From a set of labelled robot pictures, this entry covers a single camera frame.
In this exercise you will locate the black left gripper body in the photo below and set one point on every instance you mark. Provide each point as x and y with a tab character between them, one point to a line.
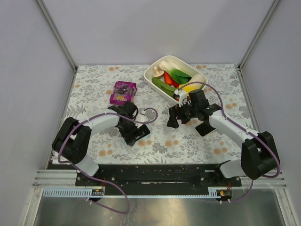
135	134

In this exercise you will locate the white plastic basin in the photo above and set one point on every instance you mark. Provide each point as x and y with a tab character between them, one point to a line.
148	74

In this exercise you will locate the toy carrot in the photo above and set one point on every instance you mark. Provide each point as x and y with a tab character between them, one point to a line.
169	81

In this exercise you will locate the toy bok choy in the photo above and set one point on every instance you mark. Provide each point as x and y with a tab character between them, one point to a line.
176	74

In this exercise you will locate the black smartphone on table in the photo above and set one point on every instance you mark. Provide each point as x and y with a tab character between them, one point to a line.
204	128

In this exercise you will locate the floral table cloth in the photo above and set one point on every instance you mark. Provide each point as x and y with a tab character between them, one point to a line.
90	95

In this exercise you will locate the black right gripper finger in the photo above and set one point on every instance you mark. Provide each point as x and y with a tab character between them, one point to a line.
173	114
185	118

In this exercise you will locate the toy mushroom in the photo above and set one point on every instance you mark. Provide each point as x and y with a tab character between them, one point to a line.
157	72

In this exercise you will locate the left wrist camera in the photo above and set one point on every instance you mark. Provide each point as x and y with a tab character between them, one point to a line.
141	118

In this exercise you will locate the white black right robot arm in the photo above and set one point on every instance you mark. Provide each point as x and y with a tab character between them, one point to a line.
258	150

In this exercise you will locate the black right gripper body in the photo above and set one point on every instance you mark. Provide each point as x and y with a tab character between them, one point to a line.
179	112

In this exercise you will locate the purple snack box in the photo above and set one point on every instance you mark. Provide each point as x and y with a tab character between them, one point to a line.
123	91

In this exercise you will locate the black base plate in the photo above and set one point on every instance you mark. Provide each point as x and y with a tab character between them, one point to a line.
186	175

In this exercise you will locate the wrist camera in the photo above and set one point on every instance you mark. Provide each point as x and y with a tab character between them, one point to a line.
141	118
181	96

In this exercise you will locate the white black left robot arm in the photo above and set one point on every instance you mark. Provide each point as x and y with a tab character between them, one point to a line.
72	140

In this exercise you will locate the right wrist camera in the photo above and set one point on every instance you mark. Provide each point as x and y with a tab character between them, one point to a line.
181	96

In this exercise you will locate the green toy pea pod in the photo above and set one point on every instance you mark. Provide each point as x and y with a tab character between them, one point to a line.
163	86

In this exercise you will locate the yellow toy pepper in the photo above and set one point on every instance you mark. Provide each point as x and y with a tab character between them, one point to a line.
188	87

